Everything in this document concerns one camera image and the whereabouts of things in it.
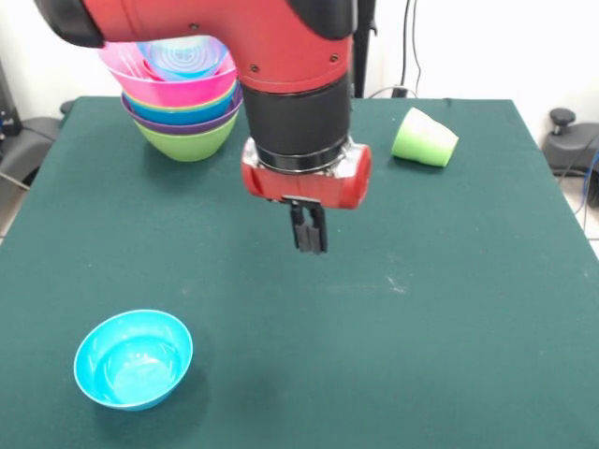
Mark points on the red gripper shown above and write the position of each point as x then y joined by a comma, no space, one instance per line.
304,187

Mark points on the green plastic cup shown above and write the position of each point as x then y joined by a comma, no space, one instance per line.
412,135
444,147

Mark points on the purple plastic bowl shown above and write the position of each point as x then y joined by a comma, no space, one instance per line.
187,130

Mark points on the large blue plastic bowl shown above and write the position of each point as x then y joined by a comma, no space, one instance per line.
182,117

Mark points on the large pink plastic bowl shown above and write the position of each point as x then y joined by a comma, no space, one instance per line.
173,91

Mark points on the translucent blue plastic bowl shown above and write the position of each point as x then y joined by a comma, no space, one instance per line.
187,61

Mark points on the small light blue bowl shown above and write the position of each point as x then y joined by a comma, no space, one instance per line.
133,362

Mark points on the red plastic bowl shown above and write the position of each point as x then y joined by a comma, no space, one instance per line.
150,72

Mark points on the black power plug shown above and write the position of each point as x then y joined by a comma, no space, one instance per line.
398,91

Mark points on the dark green tablecloth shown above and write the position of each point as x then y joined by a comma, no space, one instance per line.
299,402

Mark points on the black round knob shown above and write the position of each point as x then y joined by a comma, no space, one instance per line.
67,107

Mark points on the black equipment base with knob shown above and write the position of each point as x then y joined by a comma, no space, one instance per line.
571,145

